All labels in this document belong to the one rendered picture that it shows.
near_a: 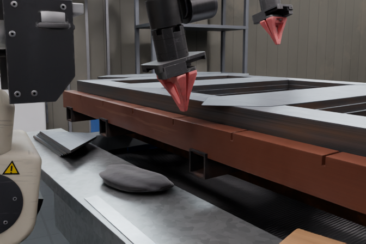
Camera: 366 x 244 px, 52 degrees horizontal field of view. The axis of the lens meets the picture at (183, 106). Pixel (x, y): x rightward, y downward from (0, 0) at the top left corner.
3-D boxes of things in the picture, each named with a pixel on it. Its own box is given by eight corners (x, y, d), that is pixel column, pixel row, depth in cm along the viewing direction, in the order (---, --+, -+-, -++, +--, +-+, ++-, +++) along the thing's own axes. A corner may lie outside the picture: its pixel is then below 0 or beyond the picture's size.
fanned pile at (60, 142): (67, 133, 134) (67, 122, 134) (116, 157, 102) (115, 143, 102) (31, 137, 127) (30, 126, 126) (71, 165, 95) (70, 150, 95)
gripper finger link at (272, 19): (273, 48, 114) (267, 18, 114) (292, 42, 108) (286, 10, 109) (257, 49, 110) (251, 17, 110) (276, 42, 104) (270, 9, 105)
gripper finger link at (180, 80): (163, 113, 71) (152, 64, 69) (193, 101, 75) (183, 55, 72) (184, 117, 66) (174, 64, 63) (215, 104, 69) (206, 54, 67)
